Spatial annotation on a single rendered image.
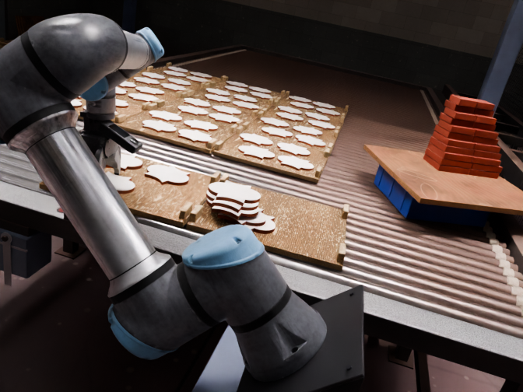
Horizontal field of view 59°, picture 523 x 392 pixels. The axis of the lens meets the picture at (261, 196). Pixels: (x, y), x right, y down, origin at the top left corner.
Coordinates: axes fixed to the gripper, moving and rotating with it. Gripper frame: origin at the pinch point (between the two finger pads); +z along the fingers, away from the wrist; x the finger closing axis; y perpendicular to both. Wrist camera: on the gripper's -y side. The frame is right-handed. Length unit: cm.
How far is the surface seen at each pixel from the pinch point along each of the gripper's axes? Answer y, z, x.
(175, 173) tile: -13.0, 0.4, -17.4
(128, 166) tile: 0.8, -0.6, -13.6
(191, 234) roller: -28.4, 4.7, 10.9
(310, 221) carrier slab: -57, 5, -11
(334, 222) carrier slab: -64, 5, -14
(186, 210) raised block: -25.7, -0.1, 7.6
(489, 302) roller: -105, 10, 4
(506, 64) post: -142, -36, -170
